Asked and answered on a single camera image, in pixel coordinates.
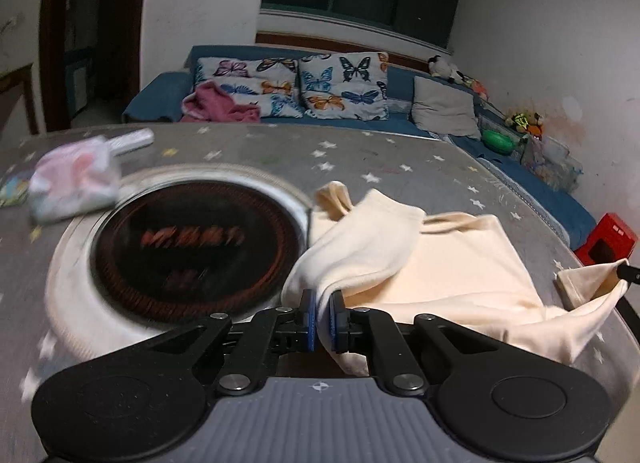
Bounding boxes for small colourful card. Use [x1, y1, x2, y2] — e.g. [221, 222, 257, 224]
[0, 175, 30, 207]

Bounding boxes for red plastic stool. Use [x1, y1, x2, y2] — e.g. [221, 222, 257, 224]
[575, 212, 639, 266]

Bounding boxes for left butterfly pillow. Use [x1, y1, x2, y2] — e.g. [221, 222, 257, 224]
[194, 56, 304, 118]

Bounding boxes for black white plush toy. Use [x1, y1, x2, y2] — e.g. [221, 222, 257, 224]
[426, 54, 474, 87]

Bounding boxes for black round induction cooktop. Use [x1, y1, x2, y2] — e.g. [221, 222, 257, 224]
[44, 164, 311, 360]

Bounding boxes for cream sweatshirt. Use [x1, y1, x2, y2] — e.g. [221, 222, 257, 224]
[281, 181, 629, 365]

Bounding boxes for yellow orange plush toys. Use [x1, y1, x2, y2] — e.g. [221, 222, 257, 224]
[504, 111, 544, 139]

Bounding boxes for white remote control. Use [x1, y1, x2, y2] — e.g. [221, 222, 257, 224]
[106, 128, 155, 156]

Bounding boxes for green bowl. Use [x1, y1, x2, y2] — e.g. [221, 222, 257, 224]
[482, 129, 515, 155]

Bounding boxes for grey plain cushion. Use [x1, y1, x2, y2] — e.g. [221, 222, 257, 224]
[410, 76, 480, 140]

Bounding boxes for blue corner sofa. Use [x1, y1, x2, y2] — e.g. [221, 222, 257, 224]
[122, 46, 597, 249]

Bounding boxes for clear plastic storage box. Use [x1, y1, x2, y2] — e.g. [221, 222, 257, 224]
[521, 136, 582, 193]

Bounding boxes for right butterfly pillow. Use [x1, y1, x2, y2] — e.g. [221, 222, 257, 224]
[298, 51, 390, 122]

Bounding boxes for pink tissue pack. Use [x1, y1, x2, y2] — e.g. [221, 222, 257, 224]
[27, 136, 122, 224]

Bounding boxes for butterfly pillow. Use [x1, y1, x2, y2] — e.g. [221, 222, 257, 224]
[194, 56, 304, 118]
[298, 51, 390, 122]

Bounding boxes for pink cloth on sofa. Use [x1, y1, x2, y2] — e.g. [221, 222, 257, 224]
[180, 80, 260, 123]

